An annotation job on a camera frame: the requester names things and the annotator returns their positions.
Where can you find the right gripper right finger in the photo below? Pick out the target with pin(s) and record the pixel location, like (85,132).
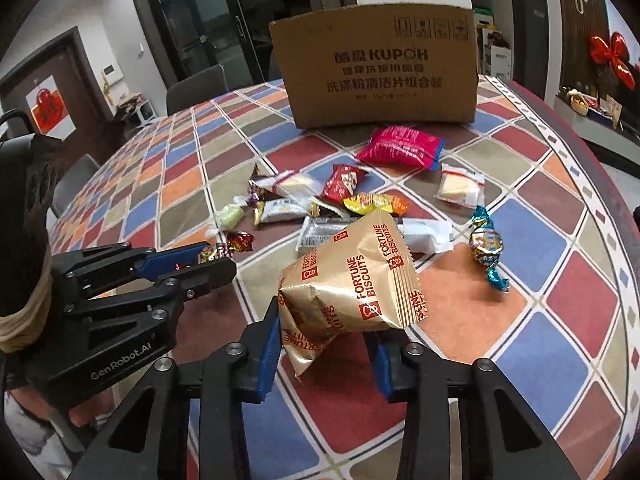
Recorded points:
(409,373)

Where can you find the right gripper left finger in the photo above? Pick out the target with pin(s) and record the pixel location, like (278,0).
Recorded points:
(241,372)

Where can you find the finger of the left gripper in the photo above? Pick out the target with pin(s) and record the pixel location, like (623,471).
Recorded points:
(87,273)
(167,291)

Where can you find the gold fortune biscuits bag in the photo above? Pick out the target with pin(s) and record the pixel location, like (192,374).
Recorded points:
(362,279)

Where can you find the blue foil candy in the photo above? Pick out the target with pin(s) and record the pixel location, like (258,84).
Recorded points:
(486,245)

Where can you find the purple white cake packet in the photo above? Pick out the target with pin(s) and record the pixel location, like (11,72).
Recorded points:
(289,184)

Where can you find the red brown snack packet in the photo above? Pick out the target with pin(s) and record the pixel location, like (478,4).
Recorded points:
(342,183)

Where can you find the clear packet white cake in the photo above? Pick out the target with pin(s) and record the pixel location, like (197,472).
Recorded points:
(460,186)

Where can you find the pink snack packet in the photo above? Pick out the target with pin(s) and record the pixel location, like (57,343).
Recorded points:
(402,146)

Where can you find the red gold wrapped candy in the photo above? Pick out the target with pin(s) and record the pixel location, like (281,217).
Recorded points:
(234,242)

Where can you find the green wrapped candy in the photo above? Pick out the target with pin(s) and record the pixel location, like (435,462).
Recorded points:
(230,215)

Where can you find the grey chair near left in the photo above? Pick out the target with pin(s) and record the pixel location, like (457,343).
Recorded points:
(72,183)

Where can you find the grey white snack bar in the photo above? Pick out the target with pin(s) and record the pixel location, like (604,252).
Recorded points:
(283,209)

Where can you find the white silver snack bar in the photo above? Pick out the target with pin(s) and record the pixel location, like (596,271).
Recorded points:
(422,236)

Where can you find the colourful checkered tablecloth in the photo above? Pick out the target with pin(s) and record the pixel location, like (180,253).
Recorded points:
(542,276)

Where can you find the yellow orange snack packet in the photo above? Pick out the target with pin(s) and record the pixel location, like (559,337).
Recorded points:
(364,203)

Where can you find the brown door red poster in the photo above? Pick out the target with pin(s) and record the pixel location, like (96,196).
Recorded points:
(57,90)

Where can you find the grey dining chair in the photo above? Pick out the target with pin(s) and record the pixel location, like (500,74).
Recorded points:
(198,88)

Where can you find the black glass sliding door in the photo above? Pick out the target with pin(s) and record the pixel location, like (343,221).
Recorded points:
(189,36)

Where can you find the brown cardboard box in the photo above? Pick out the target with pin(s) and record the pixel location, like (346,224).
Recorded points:
(392,62)

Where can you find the low white tv bench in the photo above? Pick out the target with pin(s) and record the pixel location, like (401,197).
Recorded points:
(598,131)

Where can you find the white storage shelf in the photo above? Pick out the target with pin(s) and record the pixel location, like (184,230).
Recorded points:
(494,55)

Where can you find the red bow balloon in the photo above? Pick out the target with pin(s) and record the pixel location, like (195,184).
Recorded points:
(615,54)

